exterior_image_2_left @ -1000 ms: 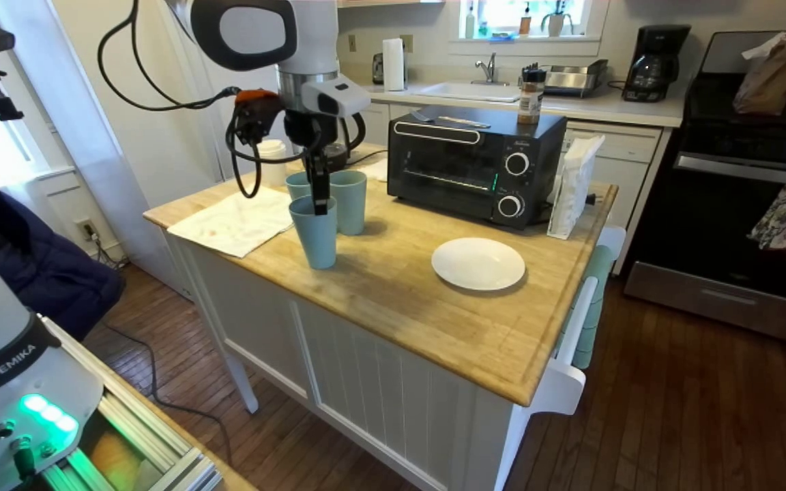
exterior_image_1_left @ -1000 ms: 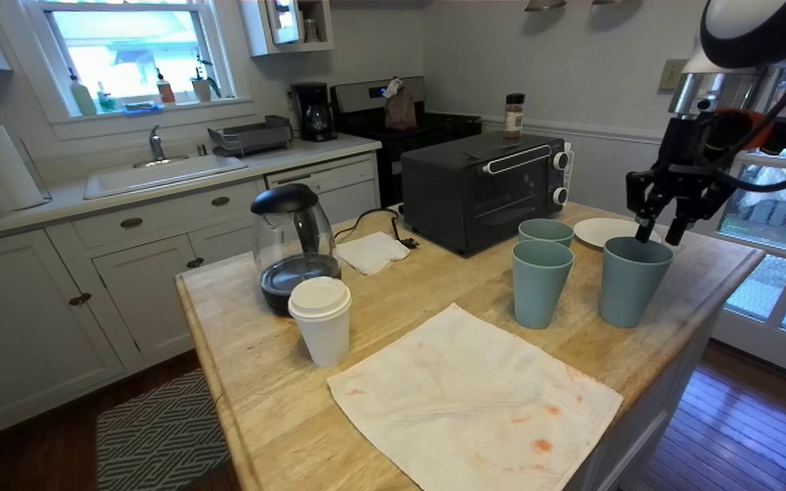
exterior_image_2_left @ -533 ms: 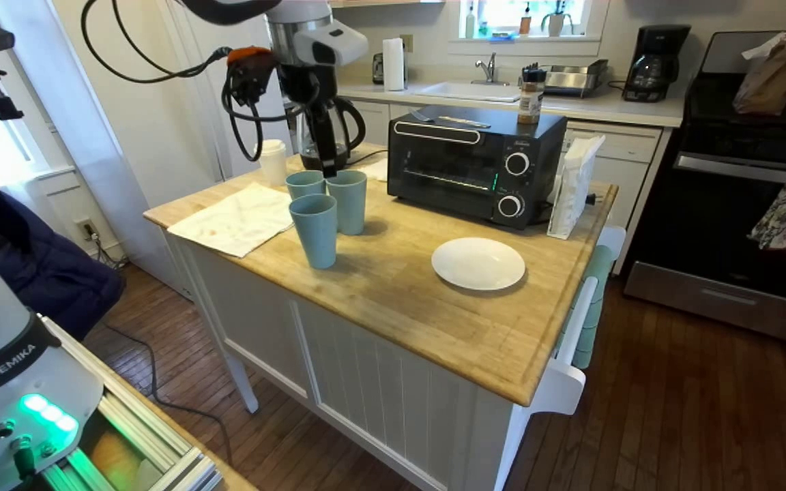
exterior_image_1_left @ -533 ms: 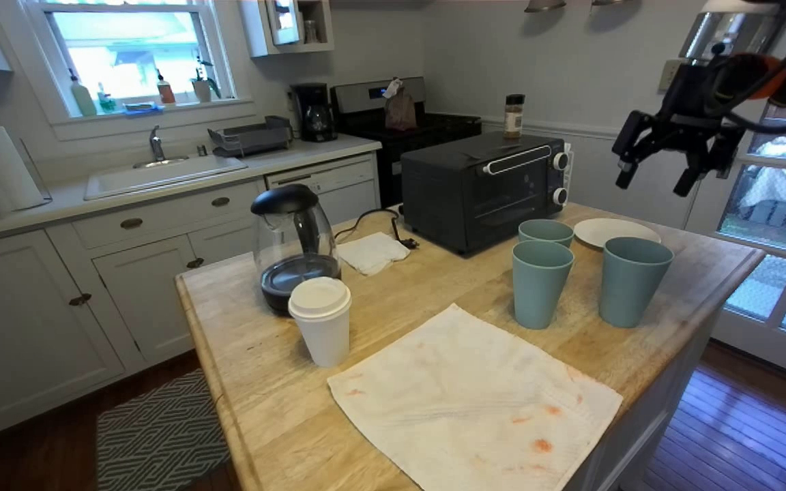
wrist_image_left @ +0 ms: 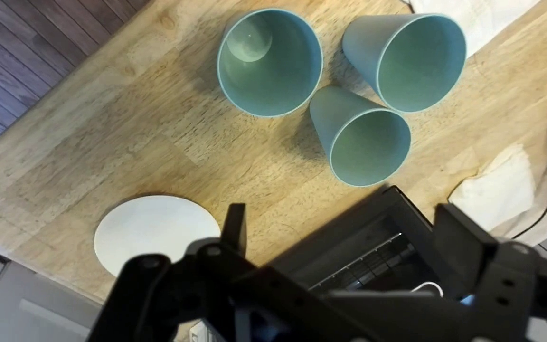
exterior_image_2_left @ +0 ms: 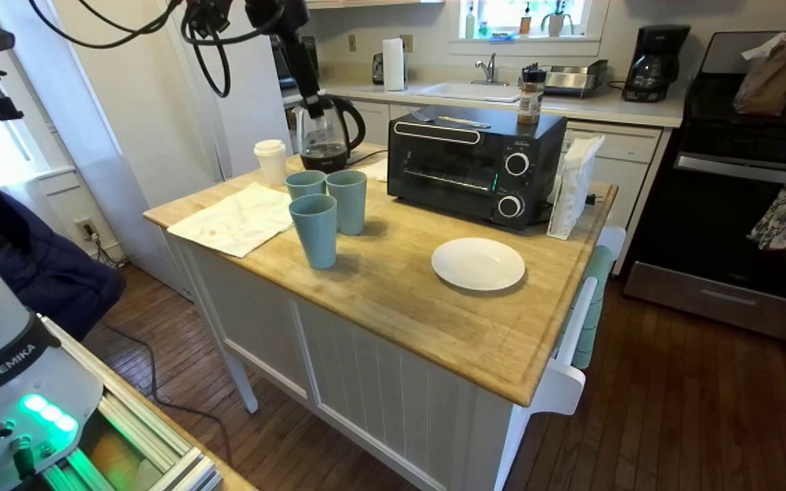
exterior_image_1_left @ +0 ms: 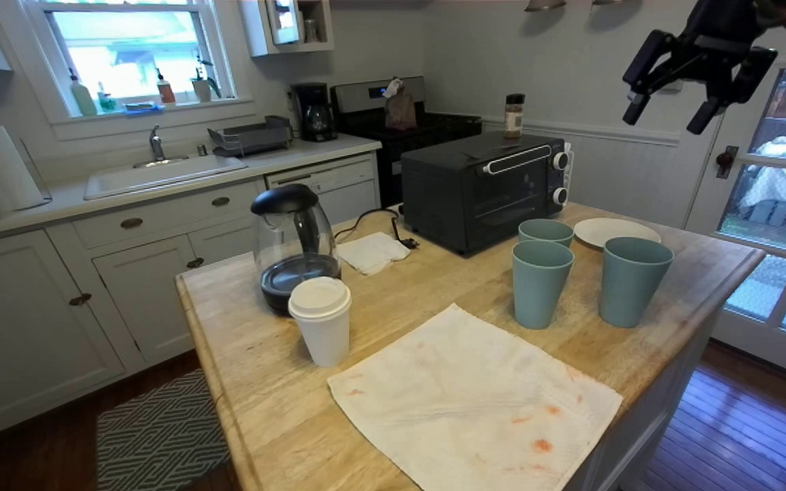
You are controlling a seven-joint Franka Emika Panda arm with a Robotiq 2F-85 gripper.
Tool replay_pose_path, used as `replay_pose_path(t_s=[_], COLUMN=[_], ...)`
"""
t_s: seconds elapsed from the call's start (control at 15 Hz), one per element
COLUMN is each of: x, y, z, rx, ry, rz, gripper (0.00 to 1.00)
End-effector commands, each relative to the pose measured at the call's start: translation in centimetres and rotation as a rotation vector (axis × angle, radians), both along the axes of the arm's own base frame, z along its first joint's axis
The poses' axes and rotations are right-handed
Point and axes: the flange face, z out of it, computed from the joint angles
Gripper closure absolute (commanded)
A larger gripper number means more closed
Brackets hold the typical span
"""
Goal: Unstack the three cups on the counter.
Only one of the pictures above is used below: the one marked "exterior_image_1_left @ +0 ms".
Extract green plant in jar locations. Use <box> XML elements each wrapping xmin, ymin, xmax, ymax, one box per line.
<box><xmin>189</xmin><ymin>56</ymin><xmax>225</xmax><ymax>103</ymax></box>

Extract black kitchen stove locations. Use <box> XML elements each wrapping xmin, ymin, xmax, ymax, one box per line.
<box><xmin>331</xmin><ymin>73</ymin><xmax>486</xmax><ymax>210</ymax></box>

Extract white wooden-top kitchen island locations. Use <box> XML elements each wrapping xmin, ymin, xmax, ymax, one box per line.
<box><xmin>173</xmin><ymin>200</ymin><xmax>771</xmax><ymax>491</ymax></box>

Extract white soap bottle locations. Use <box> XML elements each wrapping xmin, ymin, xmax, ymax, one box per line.
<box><xmin>68</xmin><ymin>71</ymin><xmax>99</xmax><ymax>120</ymax></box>

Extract brown glass bottle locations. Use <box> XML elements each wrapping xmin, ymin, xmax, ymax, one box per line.
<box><xmin>154</xmin><ymin>66</ymin><xmax>177</xmax><ymax>110</ymax></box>

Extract spice jar with black lid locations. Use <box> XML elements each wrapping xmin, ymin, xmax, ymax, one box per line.
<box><xmin>502</xmin><ymin>91</ymin><xmax>529</xmax><ymax>140</ymax></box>

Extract white lidded paper cup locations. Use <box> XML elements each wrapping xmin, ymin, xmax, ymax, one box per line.
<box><xmin>285</xmin><ymin>272</ymin><xmax>356</xmax><ymax>372</ymax></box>

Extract white glass panel door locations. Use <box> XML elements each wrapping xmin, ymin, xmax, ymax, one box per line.
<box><xmin>682</xmin><ymin>0</ymin><xmax>786</xmax><ymax>390</ymax></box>

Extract black coffee maker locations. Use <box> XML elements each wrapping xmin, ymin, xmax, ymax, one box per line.
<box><xmin>286</xmin><ymin>80</ymin><xmax>342</xmax><ymax>146</ymax></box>

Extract white stained cloth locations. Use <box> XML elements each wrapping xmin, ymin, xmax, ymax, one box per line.
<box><xmin>326</xmin><ymin>300</ymin><xmax>625</xmax><ymax>491</ymax></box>

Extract chrome sink faucet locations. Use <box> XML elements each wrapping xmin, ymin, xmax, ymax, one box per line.
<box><xmin>142</xmin><ymin>122</ymin><xmax>173</xmax><ymax>167</ymax></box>

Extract small white napkin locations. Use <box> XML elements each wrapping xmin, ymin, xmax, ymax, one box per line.
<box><xmin>331</xmin><ymin>229</ymin><xmax>413</xmax><ymax>279</ymax></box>

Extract grey dish rack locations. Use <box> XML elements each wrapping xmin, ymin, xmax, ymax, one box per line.
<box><xmin>204</xmin><ymin>113</ymin><xmax>299</xmax><ymax>162</ymax></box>

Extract black toaster oven cord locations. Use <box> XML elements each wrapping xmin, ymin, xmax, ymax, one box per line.
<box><xmin>331</xmin><ymin>203</ymin><xmax>424</xmax><ymax>253</ymax></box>

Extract brown paper bag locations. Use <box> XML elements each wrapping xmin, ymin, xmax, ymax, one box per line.
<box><xmin>383</xmin><ymin>73</ymin><xmax>420</xmax><ymax>133</ymax></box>

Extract teal plastic cup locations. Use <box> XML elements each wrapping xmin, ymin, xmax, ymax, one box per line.
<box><xmin>599</xmin><ymin>234</ymin><xmax>678</xmax><ymax>330</ymax></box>
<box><xmin>516</xmin><ymin>215</ymin><xmax>578</xmax><ymax>252</ymax></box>
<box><xmin>511</xmin><ymin>238</ymin><xmax>578</xmax><ymax>334</ymax></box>

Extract white framed kitchen window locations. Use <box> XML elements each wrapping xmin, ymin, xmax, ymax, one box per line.
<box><xmin>17</xmin><ymin>0</ymin><xmax>239</xmax><ymax>127</ymax></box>

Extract glass electric kettle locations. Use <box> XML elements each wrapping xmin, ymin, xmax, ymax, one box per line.
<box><xmin>248</xmin><ymin>180</ymin><xmax>346</xmax><ymax>320</ymax></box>

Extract white ceramic plate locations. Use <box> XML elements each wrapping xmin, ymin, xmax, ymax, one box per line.
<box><xmin>572</xmin><ymin>212</ymin><xmax>667</xmax><ymax>253</ymax></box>

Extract blue sponge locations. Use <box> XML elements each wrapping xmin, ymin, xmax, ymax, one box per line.
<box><xmin>123</xmin><ymin>99</ymin><xmax>168</xmax><ymax>120</ymax></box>

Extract white kitchen sink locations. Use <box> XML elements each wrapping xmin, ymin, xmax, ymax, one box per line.
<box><xmin>82</xmin><ymin>154</ymin><xmax>252</xmax><ymax>206</ymax></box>

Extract black toaster oven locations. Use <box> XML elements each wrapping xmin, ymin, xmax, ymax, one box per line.
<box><xmin>398</xmin><ymin>129</ymin><xmax>576</xmax><ymax>259</ymax></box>

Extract grey patterned rug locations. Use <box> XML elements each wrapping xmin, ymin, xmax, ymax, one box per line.
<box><xmin>93</xmin><ymin>365</ymin><xmax>233</xmax><ymax>491</ymax></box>

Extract white kitchen counter cabinets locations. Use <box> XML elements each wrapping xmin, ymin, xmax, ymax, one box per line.
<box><xmin>0</xmin><ymin>132</ymin><xmax>386</xmax><ymax>451</ymax></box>

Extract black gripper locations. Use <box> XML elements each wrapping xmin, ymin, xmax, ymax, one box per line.
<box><xmin>621</xmin><ymin>0</ymin><xmax>784</xmax><ymax>140</ymax></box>

